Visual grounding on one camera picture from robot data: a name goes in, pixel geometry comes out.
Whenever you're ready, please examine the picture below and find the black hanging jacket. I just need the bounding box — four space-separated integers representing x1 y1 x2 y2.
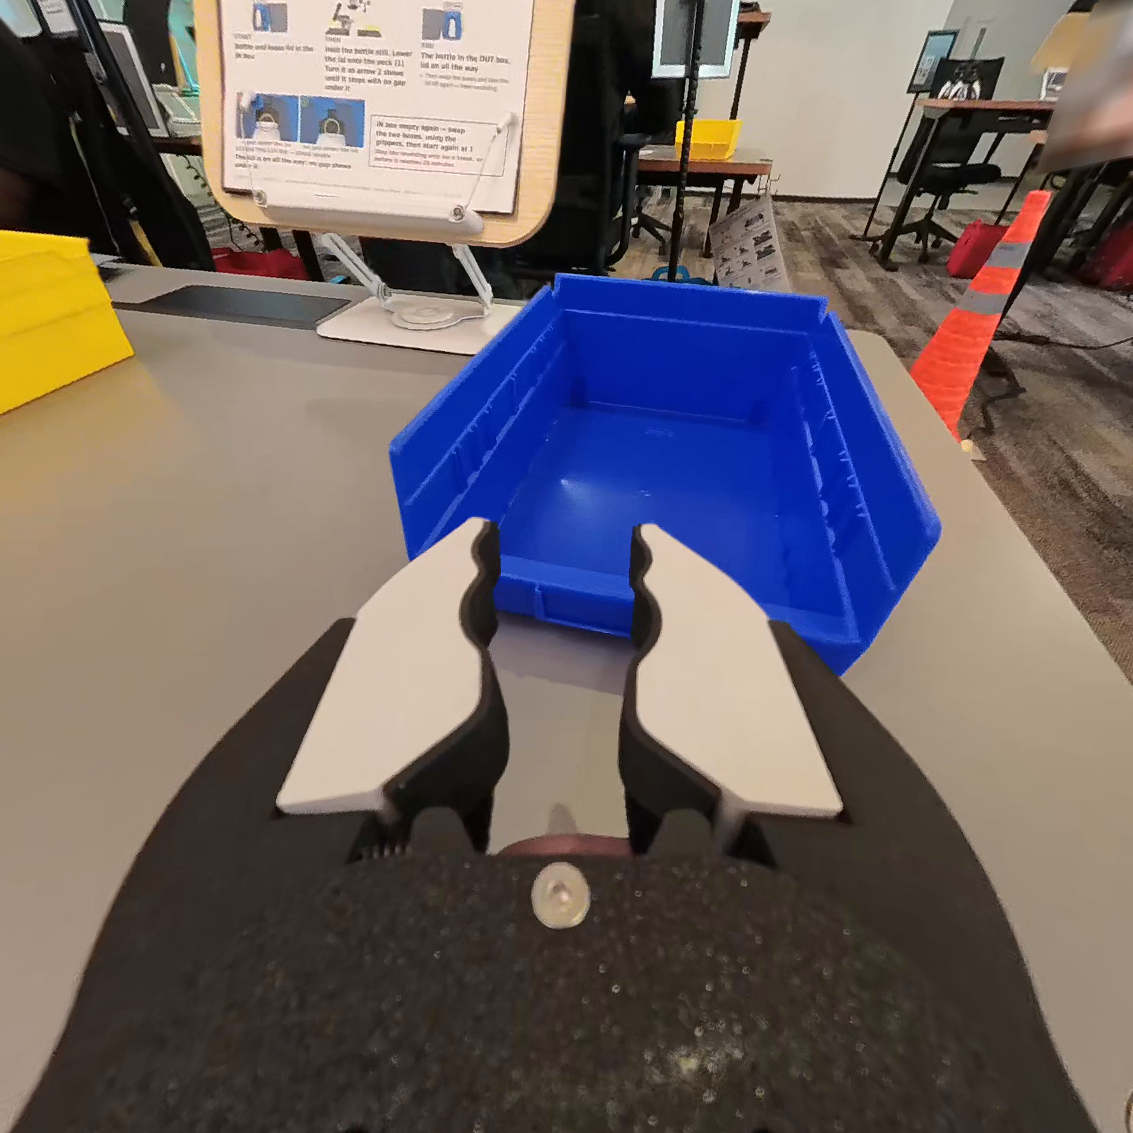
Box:
53 26 215 272

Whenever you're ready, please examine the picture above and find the printed cardboard box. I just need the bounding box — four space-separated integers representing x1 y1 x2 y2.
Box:
707 195 793 293

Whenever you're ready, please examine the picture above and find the orange traffic cone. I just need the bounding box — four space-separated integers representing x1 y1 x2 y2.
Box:
911 190 1055 443

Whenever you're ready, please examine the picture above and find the red bag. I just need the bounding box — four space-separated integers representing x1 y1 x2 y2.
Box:
946 219 1012 280

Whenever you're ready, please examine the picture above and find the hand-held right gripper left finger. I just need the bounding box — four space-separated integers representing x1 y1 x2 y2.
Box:
275 521 512 858

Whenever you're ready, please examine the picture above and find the yellow background bin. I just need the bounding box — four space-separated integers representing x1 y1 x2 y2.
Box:
674 120 743 163

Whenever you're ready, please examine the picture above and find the printed instruction sheet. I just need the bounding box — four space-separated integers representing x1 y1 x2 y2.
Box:
221 0 537 216

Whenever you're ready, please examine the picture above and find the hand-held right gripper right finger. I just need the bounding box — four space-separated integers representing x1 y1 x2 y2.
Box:
617 524 845 858

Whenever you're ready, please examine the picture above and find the black office chair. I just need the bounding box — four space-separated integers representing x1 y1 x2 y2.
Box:
871 57 1007 272
508 0 685 278

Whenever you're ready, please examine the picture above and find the yellow plastic bin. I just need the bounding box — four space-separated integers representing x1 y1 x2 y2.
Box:
0 230 136 417

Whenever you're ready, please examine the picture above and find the blue plastic bin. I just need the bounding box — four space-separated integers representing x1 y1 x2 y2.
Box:
390 273 943 678

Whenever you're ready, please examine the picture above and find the dark desk cable flap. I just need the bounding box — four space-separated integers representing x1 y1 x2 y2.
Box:
115 283 353 333

